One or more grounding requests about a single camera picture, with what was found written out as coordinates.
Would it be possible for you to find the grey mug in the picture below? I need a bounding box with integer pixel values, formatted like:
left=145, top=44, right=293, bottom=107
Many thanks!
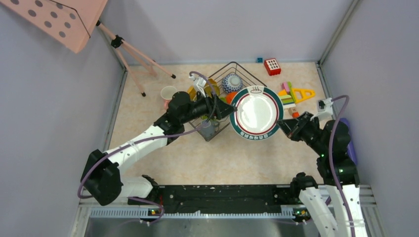
left=200, top=120, right=220, bottom=139

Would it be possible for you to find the pink mug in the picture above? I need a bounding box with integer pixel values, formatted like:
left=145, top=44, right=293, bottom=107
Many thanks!
left=160, top=86, right=178, bottom=109

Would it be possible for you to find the black wire dish rack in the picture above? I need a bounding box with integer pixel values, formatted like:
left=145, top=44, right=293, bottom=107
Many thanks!
left=198, top=61, right=267, bottom=142

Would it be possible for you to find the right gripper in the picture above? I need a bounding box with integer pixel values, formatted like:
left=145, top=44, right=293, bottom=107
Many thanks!
left=276, top=110, right=329, bottom=155

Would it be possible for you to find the yellow triangle toy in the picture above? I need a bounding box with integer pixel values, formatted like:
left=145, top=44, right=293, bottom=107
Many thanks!
left=291, top=88, right=316, bottom=104

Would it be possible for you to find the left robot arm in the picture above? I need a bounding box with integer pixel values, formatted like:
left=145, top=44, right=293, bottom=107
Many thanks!
left=77, top=91, right=237, bottom=206

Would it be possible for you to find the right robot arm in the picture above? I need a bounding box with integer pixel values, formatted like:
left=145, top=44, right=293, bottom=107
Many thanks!
left=276, top=95, right=368, bottom=237

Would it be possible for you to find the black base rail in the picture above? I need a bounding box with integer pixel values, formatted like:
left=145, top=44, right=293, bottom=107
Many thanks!
left=146, top=185, right=301, bottom=214

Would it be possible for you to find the red toy block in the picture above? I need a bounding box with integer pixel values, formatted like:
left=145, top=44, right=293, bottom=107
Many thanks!
left=263, top=58, right=282, bottom=76

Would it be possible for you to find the blue red patterned bowl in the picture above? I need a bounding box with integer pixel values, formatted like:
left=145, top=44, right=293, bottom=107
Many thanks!
left=222, top=74, right=244, bottom=94

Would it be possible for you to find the purple handle tool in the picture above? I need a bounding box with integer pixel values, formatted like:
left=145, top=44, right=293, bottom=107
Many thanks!
left=340, top=118, right=358, bottom=165

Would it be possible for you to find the yellow polka dot plate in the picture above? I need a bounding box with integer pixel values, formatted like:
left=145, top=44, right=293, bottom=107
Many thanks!
left=187, top=79, right=220, bottom=101

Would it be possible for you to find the white plate green rim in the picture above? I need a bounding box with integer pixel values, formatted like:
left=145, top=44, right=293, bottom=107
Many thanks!
left=229, top=85, right=284, bottom=141

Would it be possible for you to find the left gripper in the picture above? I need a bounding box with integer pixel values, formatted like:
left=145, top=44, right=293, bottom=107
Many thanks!
left=180, top=90, right=237, bottom=124

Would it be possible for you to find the pink perforated stand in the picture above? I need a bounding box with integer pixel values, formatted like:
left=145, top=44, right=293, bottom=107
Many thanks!
left=0, top=0, right=176, bottom=79

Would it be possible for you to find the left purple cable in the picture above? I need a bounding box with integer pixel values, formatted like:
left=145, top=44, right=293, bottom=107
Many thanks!
left=77, top=70, right=218, bottom=226

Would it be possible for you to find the orange bowl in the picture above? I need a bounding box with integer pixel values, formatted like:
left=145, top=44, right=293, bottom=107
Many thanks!
left=226, top=91, right=237, bottom=104

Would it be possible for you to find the colourful toy block stack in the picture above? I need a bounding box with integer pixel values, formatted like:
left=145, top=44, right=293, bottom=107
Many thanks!
left=278, top=81, right=297, bottom=115

